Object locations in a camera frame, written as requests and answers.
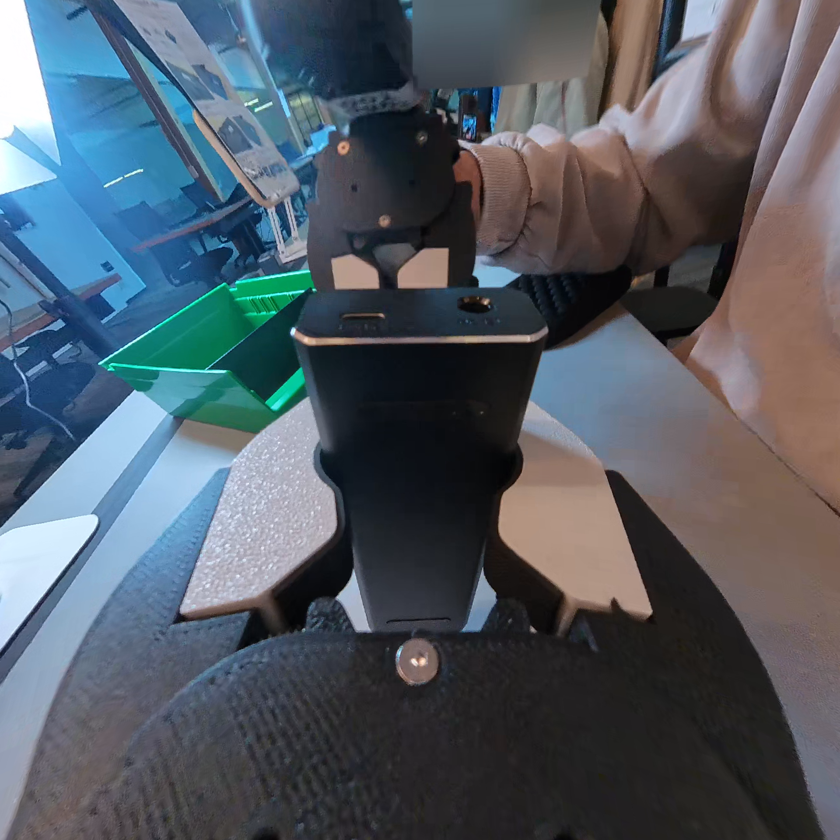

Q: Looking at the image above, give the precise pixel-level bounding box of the person's right forearm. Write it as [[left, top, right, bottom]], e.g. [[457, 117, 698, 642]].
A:
[[469, 66, 756, 277]]

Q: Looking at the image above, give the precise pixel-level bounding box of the black usb hub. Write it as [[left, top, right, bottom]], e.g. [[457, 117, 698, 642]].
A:
[[290, 287, 550, 635]]

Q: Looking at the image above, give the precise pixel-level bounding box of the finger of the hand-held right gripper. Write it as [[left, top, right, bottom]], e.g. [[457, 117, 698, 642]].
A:
[[397, 246, 452, 291], [330, 251, 395, 291]]

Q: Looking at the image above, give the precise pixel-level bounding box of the wooden desk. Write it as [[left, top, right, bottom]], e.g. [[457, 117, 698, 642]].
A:
[[131, 197, 263, 253]]

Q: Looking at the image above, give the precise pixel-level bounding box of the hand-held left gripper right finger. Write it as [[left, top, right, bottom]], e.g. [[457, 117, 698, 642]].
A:
[[486, 400, 655, 636]]

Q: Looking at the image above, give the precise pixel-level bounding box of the black mesh office chair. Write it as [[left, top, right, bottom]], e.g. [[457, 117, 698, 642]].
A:
[[508, 266, 719, 350]]

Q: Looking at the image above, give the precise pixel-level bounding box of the green plastic bin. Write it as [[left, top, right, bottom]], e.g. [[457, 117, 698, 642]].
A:
[[98, 269, 317, 434]]

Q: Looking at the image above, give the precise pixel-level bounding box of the person's right hand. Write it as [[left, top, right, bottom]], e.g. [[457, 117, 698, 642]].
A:
[[456, 148, 484, 202]]

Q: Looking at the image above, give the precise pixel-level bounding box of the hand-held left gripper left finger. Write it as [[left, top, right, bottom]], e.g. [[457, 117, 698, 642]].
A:
[[177, 408, 355, 632]]

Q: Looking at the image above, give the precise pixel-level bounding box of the person's beige hoodie torso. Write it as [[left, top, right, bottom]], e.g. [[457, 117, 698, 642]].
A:
[[492, 0, 840, 516]]

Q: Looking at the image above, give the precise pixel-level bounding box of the poster board on white stand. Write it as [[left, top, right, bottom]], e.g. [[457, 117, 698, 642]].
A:
[[108, 0, 311, 265]]

